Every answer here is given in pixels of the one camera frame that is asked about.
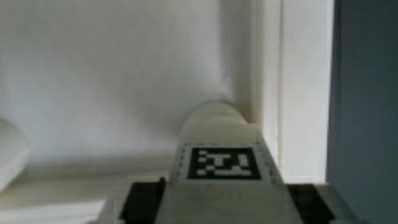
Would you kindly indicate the white leg with tag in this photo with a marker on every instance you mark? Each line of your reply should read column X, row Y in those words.
column 227, row 189

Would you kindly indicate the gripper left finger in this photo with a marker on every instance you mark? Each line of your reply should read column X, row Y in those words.
column 133, row 203

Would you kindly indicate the white square tabletop part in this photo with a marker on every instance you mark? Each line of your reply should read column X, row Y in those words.
column 113, row 64

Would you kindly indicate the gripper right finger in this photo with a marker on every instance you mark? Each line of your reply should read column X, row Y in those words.
column 321, row 205

